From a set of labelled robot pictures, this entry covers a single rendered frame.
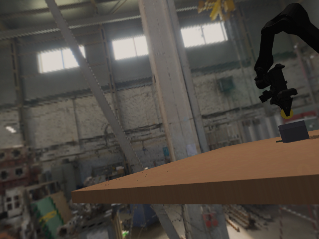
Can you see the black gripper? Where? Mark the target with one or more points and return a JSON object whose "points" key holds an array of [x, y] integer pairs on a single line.
{"points": [[283, 99]]}

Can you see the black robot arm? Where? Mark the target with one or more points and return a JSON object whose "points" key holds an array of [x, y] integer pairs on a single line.
{"points": [[292, 20]]}

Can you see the gold coin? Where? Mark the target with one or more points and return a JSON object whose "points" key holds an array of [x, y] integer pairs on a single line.
{"points": [[284, 115]]}

